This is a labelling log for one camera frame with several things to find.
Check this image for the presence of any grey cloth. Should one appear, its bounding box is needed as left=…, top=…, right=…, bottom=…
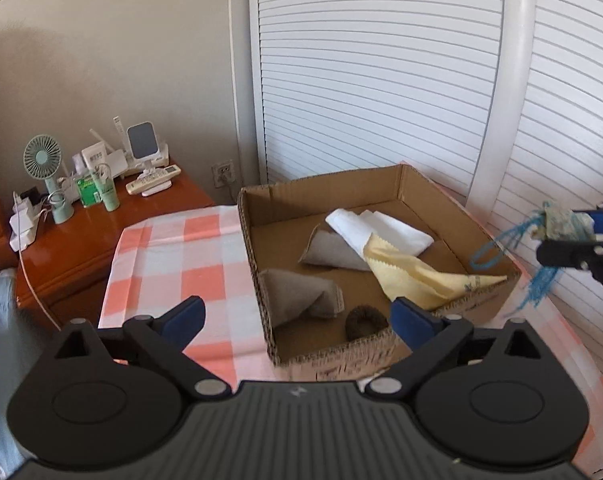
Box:
left=259, top=268, right=345, bottom=331
left=298, top=224, right=377, bottom=272

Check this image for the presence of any green box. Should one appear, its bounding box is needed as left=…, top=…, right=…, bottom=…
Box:
left=78, top=172, right=102, bottom=209

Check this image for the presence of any small standing mirror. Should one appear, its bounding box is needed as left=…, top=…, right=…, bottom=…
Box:
left=126, top=120, right=170, bottom=171

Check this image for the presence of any wooden nightstand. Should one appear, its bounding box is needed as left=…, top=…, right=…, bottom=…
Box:
left=14, top=165, right=217, bottom=332

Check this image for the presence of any pale green tube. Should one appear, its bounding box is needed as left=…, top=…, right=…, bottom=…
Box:
left=94, top=162, right=121, bottom=212

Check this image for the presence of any white charger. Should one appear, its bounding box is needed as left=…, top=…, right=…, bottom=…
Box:
left=9, top=192, right=45, bottom=252

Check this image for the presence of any cardboard box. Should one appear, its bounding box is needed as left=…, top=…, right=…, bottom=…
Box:
left=238, top=162, right=522, bottom=383

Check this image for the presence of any white louvered closet door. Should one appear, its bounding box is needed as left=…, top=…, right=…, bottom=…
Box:
left=466, top=0, right=603, bottom=391
left=249, top=0, right=535, bottom=206

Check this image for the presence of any white card box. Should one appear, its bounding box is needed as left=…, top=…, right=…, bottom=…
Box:
left=80, top=144, right=110, bottom=174

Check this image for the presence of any white cable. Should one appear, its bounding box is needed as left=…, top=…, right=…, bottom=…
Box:
left=16, top=247, right=62, bottom=333

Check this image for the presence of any yellow cleaning cloth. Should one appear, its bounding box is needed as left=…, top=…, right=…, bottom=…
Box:
left=363, top=234, right=508, bottom=311

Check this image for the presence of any white towel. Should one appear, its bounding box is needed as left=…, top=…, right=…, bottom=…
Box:
left=324, top=208, right=435, bottom=256

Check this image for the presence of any pink checked tablecloth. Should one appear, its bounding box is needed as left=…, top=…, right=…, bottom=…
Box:
left=98, top=160, right=603, bottom=480

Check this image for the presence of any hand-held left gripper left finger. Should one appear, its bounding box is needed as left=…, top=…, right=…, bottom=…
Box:
left=52, top=296, right=232, bottom=401

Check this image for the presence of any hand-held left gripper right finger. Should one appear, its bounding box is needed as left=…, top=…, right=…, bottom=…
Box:
left=364, top=296, right=545, bottom=403

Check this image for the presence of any green desk fan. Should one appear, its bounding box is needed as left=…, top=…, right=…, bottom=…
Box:
left=23, top=134, right=75, bottom=225

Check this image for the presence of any white router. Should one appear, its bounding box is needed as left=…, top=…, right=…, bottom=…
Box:
left=89, top=116, right=170, bottom=179

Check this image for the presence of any dark brown scrunchie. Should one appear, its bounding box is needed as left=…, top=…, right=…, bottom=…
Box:
left=345, top=305, right=389, bottom=341

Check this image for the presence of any blue-green fringed cloth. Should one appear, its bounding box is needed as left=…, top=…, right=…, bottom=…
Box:
left=469, top=201, right=598, bottom=311

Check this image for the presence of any white remote control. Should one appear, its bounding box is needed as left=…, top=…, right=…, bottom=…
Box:
left=126, top=165, right=181, bottom=196

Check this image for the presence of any blue bedding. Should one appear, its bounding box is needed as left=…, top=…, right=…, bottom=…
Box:
left=0, top=267, right=57, bottom=480

